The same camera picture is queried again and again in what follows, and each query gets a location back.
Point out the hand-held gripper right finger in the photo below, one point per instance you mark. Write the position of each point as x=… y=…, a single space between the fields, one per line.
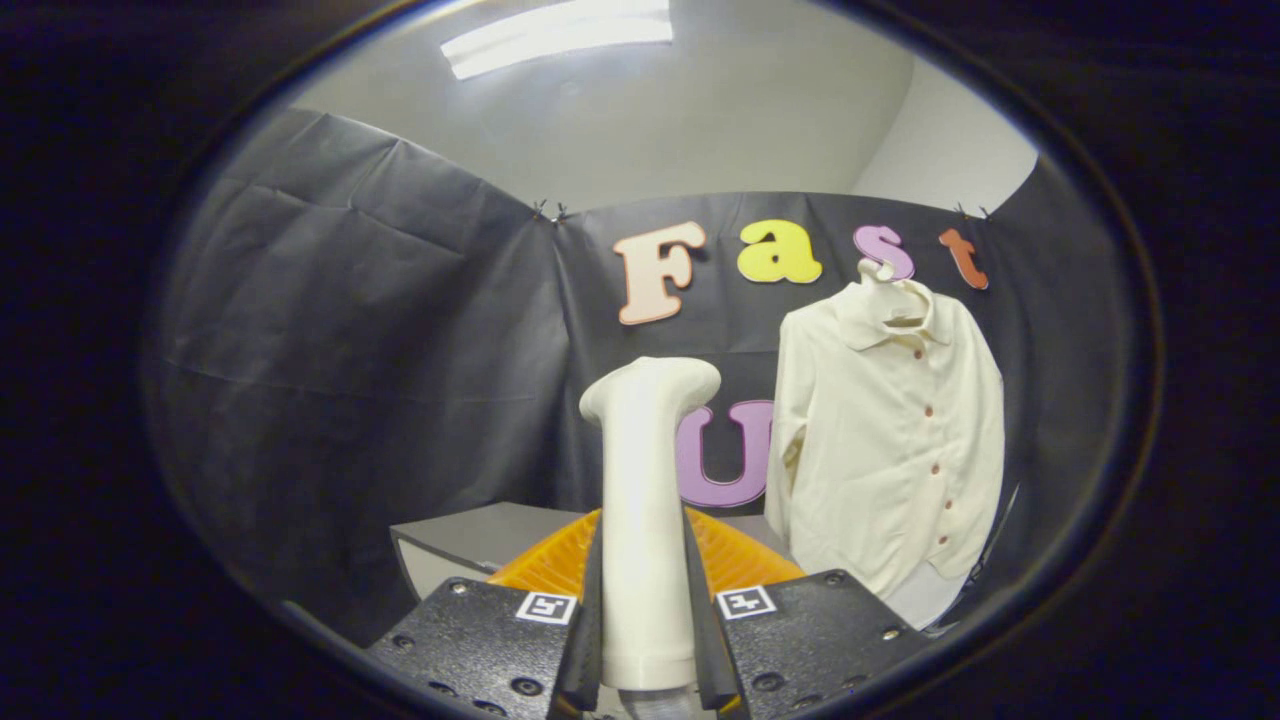
x=700 y=640

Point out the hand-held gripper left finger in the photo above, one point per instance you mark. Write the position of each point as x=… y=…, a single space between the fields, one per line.
x=592 y=640

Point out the white garment steamer head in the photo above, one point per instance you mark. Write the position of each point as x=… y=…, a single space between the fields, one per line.
x=645 y=500

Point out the white garment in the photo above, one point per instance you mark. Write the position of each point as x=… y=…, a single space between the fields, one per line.
x=930 y=600

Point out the cream button shirt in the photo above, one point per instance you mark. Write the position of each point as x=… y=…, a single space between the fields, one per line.
x=880 y=440

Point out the white clothes hanger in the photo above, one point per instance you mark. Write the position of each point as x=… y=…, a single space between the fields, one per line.
x=885 y=280

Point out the grey cabinet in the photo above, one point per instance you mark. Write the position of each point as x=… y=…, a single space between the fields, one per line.
x=470 y=530

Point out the black backdrop cloth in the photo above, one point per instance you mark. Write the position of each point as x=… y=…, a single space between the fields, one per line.
x=360 y=350

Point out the small black binder clips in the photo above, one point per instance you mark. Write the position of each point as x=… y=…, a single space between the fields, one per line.
x=970 y=211
x=549 y=211

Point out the ceiling light panel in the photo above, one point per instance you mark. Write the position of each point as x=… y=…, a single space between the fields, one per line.
x=555 y=35

